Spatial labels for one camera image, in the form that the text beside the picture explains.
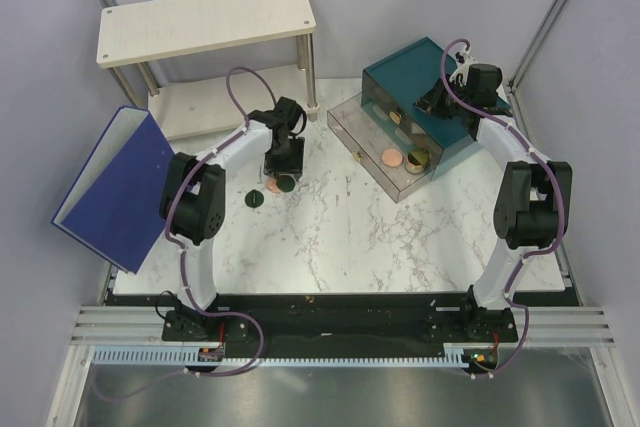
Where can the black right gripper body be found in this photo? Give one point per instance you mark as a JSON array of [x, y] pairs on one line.
[[444, 104]]

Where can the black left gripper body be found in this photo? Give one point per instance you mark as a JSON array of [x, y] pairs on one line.
[[287, 160]]

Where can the pink makeup sponge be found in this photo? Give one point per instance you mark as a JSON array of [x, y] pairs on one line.
[[271, 185], [392, 157]]

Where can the dark green jar lid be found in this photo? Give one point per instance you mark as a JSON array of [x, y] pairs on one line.
[[254, 199]]

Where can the gold cosmetic jar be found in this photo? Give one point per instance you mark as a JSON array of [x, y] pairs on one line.
[[417, 160]]

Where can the smoked clear drawer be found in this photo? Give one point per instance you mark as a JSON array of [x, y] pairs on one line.
[[359, 127], [391, 99]]

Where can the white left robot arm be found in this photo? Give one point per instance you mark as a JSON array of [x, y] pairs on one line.
[[194, 200]]

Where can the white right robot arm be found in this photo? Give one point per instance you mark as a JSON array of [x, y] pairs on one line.
[[531, 210]]

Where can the teal drawer cabinet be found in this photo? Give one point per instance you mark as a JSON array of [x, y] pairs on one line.
[[407, 86]]

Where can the white two-tier shelf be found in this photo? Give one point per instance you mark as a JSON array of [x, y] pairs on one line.
[[134, 34]]

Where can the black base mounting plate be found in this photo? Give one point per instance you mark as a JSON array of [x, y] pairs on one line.
[[346, 325]]

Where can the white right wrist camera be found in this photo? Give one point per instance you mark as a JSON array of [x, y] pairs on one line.
[[464, 60]]

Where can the blue ring binder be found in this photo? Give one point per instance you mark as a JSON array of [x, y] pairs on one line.
[[113, 205]]

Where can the light blue cable duct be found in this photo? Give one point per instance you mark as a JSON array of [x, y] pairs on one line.
[[197, 357]]

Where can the aluminium front rail frame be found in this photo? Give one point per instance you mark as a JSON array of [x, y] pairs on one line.
[[102, 325]]

